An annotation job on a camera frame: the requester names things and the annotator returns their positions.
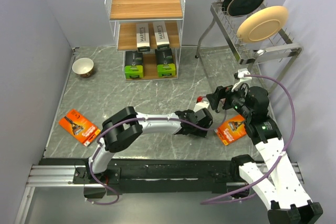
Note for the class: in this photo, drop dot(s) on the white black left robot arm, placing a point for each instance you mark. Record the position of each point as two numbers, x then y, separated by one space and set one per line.
122 129

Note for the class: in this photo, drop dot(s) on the white Harry's box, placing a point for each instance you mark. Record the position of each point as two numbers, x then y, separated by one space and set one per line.
142 37
161 36

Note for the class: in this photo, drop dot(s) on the metal dish rack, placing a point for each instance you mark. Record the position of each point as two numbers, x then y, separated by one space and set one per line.
249 55

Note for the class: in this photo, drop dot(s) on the white wire wooden shelf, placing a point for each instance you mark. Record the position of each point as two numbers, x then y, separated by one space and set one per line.
125 14

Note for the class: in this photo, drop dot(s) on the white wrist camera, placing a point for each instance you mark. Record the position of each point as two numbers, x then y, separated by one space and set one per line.
243 76
201 103

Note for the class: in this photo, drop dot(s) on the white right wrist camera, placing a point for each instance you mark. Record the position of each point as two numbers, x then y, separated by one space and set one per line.
243 76

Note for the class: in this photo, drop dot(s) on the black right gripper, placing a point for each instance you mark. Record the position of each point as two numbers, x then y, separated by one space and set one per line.
220 92

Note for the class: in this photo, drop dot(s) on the beige plate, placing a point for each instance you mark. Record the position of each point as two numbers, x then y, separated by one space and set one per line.
263 24

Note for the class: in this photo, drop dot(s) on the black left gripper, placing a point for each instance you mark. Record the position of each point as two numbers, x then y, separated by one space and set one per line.
199 132

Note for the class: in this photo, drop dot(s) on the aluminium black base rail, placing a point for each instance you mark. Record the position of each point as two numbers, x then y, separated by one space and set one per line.
238 177

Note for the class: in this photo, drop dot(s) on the Gillette Labs razor box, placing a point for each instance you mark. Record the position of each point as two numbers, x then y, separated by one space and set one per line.
133 65
165 63

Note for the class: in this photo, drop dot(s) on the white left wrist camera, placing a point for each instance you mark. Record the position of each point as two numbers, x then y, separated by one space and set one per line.
201 103

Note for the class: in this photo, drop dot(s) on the orange gillette pack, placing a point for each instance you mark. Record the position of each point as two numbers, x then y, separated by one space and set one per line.
231 130
79 127

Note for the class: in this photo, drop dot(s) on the red floral ceramic bowl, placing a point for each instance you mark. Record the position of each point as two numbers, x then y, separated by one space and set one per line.
84 67

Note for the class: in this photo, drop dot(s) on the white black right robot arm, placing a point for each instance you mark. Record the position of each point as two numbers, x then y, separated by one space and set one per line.
273 161

